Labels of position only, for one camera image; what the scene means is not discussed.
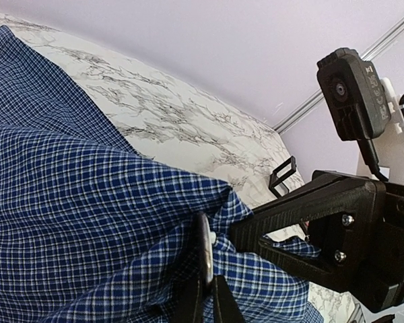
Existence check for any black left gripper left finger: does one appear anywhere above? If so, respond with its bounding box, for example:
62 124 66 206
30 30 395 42
171 270 205 323

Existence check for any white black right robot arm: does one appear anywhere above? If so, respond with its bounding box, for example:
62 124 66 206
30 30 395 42
230 79 404 313

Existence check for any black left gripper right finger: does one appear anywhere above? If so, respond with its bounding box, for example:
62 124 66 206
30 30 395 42
212 275 245 323

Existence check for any brown round brooch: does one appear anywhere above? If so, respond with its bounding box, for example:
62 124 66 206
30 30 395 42
197 212 216 295

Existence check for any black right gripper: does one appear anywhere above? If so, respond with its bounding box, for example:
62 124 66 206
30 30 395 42
229 171 404 313

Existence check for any blue checked shirt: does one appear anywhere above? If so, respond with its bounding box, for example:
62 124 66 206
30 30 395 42
0 26 323 322

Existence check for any black frame stand far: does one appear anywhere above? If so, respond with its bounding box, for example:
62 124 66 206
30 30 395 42
268 155 297 198

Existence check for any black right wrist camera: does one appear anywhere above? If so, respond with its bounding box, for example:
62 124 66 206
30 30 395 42
316 48 391 141

